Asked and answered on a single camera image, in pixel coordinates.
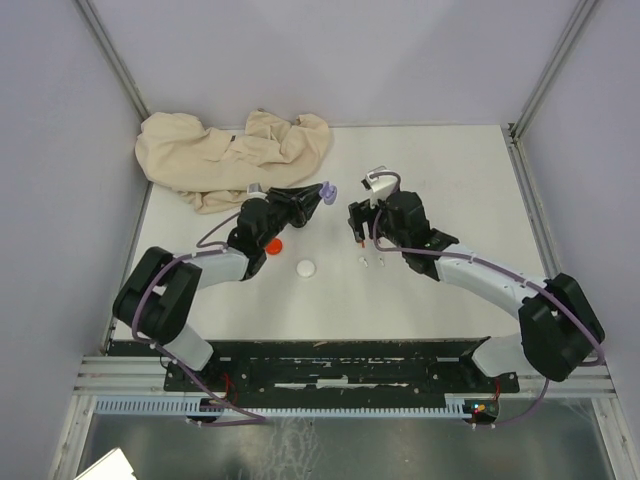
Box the control box with leds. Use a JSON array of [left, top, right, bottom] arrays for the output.
[[470, 400, 499, 424]]

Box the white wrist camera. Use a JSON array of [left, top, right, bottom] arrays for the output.
[[363, 166, 401, 208], [247, 183, 266, 198]]

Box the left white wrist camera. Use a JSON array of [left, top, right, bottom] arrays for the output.
[[247, 183, 266, 198]]

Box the beige crumpled cloth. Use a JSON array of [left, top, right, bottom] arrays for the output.
[[134, 110, 332, 214]]

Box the red round charging case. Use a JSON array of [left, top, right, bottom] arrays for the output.
[[265, 238, 283, 256]]

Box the white round charging case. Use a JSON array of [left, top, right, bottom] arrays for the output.
[[296, 259, 317, 278]]

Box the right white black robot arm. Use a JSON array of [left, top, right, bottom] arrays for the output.
[[348, 191, 605, 391]]

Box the grey slotted cable duct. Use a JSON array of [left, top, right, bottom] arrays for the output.
[[93, 394, 476, 417]]

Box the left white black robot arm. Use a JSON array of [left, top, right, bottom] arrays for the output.
[[112, 182, 337, 390]]

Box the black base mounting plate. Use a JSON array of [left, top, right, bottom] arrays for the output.
[[163, 340, 521, 409]]

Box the white sheet corner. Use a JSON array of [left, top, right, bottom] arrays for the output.
[[75, 448, 137, 480]]

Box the purple round charging case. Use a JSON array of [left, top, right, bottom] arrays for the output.
[[319, 181, 338, 205]]

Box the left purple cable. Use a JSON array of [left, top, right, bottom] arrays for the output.
[[130, 209, 269, 429]]

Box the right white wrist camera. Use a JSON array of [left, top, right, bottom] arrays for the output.
[[363, 166, 401, 208]]

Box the right aluminium corner post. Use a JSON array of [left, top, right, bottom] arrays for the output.
[[509, 0, 601, 144]]

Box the aluminium corner post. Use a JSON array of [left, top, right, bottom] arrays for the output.
[[72, 0, 150, 121], [509, 0, 601, 144]]

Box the left aluminium corner post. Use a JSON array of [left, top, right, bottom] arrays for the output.
[[72, 0, 150, 121]]

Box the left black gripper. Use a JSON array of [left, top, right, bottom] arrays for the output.
[[259, 184, 325, 249]]

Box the aluminium frame rail front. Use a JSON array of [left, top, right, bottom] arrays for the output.
[[74, 356, 617, 399]]

